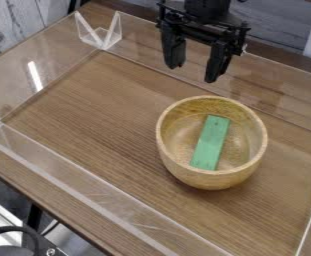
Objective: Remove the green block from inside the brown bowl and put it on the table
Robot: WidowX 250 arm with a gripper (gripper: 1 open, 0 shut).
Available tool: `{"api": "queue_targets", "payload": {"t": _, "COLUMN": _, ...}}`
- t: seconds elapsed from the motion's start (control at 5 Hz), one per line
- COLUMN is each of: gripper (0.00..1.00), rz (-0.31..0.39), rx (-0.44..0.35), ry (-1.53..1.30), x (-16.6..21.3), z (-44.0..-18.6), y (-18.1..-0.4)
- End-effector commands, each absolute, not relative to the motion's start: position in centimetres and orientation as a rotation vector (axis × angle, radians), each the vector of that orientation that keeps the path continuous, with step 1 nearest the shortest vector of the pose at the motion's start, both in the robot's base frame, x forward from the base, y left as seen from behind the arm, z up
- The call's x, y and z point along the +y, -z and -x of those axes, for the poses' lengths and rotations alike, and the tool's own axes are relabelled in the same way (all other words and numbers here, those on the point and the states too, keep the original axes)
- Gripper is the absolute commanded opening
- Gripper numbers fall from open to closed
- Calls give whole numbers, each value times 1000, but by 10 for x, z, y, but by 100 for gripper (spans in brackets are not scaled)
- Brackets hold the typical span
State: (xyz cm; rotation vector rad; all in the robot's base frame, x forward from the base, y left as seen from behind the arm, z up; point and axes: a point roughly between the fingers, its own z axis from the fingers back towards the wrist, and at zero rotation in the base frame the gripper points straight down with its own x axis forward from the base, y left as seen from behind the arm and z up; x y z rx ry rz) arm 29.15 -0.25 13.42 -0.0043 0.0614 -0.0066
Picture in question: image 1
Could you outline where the clear acrylic barrier wall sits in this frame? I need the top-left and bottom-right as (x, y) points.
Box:
(0, 4), (311, 256)

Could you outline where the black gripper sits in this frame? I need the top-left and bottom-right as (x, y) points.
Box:
(157, 0), (252, 83)

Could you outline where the black cable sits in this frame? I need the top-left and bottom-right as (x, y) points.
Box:
(0, 225), (43, 256)

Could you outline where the green rectangular block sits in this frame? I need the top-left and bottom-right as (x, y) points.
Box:
(190, 115), (230, 171)

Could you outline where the black table leg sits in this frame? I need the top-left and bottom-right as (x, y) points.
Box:
(27, 204), (43, 230)

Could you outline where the wooden brown bowl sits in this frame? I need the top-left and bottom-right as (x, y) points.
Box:
(157, 95), (269, 190)

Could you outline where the clear acrylic corner bracket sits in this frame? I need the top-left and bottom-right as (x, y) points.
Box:
(74, 11), (123, 51)

